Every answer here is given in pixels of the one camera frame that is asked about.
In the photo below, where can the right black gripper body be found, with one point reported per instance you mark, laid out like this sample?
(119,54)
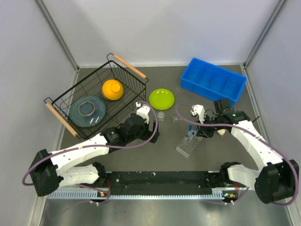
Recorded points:
(209,131)

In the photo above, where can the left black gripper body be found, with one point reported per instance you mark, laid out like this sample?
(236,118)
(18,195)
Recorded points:
(149,133)

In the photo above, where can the beige sponge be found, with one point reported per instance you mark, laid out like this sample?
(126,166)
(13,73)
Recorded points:
(221,132)

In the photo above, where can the clear glass bottle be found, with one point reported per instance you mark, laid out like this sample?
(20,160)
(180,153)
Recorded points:
(161,117)

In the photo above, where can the glass thistle funnel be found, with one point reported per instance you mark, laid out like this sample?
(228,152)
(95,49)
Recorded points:
(177,119)

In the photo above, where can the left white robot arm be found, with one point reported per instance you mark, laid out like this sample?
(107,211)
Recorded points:
(52,170)

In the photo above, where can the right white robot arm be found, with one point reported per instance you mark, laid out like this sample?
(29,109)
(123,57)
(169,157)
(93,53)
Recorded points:
(275,178)

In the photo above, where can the clear test tube rack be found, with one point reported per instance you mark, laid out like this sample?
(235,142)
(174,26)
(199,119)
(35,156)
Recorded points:
(186,147)

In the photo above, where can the green plastic plate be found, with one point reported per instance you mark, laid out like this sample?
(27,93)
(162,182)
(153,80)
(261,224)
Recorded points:
(161,99)

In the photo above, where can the blue plastic bin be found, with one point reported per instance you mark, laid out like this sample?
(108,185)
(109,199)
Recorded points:
(212,82)

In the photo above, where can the orange ribbed bowl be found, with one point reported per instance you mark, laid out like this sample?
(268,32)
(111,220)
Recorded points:
(112,90)

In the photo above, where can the blue ceramic plate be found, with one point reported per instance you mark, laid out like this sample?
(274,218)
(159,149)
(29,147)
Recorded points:
(87,111)

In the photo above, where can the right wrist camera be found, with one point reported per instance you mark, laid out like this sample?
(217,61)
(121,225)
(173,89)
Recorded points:
(199,112)

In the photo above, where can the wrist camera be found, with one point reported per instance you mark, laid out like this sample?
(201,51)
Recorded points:
(199,112)
(143,111)

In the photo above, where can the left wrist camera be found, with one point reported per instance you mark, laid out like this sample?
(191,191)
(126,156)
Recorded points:
(143,111)

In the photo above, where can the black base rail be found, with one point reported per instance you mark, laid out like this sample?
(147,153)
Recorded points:
(152,185)

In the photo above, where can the black wire basket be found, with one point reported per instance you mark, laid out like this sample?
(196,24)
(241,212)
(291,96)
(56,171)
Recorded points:
(134,84)

